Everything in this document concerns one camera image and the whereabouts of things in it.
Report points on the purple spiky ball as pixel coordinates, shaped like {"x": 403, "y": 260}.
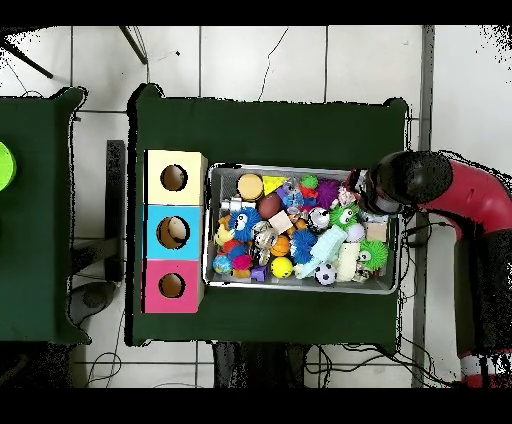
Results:
{"x": 327, "y": 193}

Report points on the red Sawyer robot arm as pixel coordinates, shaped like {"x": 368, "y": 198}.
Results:
{"x": 480, "y": 200}

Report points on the clear mesh bin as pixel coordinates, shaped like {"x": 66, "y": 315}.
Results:
{"x": 222, "y": 182}

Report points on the wooden three-hole box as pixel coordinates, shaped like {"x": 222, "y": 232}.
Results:
{"x": 192, "y": 232}

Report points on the brown toy football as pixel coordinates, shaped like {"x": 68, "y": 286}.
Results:
{"x": 270, "y": 206}

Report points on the blue fuzzy monster toy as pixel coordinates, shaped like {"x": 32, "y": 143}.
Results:
{"x": 244, "y": 224}

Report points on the yellow cheese wedge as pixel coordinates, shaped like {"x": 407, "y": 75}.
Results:
{"x": 274, "y": 183}

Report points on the yellow ball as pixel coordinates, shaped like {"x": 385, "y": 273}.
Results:
{"x": 282, "y": 267}

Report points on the mint green knit cloth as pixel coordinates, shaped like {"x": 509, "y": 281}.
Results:
{"x": 324, "y": 246}

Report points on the dark green tablecloth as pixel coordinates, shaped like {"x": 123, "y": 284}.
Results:
{"x": 272, "y": 128}

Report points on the black and white soccer ball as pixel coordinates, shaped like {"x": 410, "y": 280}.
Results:
{"x": 326, "y": 274}

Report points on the cream knit cloth roll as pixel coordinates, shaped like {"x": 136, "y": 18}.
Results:
{"x": 348, "y": 261}

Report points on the green spiky ball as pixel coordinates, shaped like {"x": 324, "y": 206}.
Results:
{"x": 373, "y": 254}

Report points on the black upright bar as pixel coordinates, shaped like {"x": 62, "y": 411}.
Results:
{"x": 115, "y": 200}

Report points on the black tripod leg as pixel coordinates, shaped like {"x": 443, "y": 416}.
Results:
{"x": 134, "y": 45}
{"x": 28, "y": 60}

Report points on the green covered side table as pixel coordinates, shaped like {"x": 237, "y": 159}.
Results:
{"x": 40, "y": 240}

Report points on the lime green round object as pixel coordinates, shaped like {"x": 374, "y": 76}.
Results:
{"x": 5, "y": 166}

